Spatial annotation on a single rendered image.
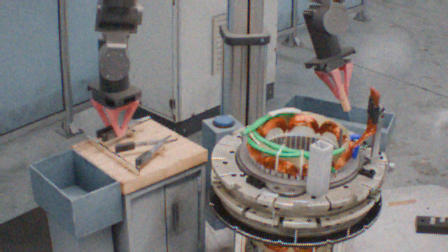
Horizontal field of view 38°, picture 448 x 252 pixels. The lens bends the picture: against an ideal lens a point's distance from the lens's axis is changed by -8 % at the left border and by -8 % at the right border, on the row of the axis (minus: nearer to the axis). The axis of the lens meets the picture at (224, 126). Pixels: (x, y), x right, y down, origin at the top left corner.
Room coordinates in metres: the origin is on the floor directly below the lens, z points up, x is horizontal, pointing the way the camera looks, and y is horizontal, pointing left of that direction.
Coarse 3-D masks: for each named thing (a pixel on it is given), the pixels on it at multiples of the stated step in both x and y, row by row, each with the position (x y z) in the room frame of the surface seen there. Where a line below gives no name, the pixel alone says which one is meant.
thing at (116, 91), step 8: (104, 80) 1.19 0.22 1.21; (120, 80) 1.19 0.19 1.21; (128, 80) 1.22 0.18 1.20; (88, 88) 1.23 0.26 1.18; (96, 88) 1.21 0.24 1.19; (104, 88) 1.19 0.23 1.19; (112, 88) 1.19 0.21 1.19; (120, 88) 1.19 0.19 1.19; (128, 88) 1.21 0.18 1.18; (136, 88) 1.21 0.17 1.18; (104, 96) 1.19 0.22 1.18; (112, 96) 1.17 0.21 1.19; (120, 96) 1.17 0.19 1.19; (128, 96) 1.18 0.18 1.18; (136, 96) 1.19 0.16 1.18; (120, 104) 1.17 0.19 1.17
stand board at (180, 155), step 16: (144, 128) 1.28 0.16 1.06; (160, 128) 1.29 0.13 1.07; (80, 144) 1.21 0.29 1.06; (112, 144) 1.21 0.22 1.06; (176, 144) 1.22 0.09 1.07; (192, 144) 1.22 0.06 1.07; (96, 160) 1.14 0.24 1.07; (112, 160) 1.15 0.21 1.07; (128, 160) 1.15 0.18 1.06; (160, 160) 1.15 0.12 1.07; (176, 160) 1.15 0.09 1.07; (192, 160) 1.17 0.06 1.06; (128, 176) 1.09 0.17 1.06; (144, 176) 1.09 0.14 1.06; (160, 176) 1.12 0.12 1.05; (128, 192) 1.07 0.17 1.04
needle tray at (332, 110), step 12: (300, 96) 1.47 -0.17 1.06; (300, 108) 1.47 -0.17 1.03; (312, 108) 1.46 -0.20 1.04; (324, 108) 1.44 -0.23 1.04; (336, 108) 1.43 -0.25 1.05; (360, 108) 1.41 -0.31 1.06; (336, 120) 1.42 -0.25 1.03; (348, 120) 1.42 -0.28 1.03; (360, 120) 1.41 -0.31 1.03; (384, 120) 1.39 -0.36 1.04; (360, 132) 1.30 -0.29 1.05; (384, 132) 1.29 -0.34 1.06; (384, 144) 1.28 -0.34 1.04
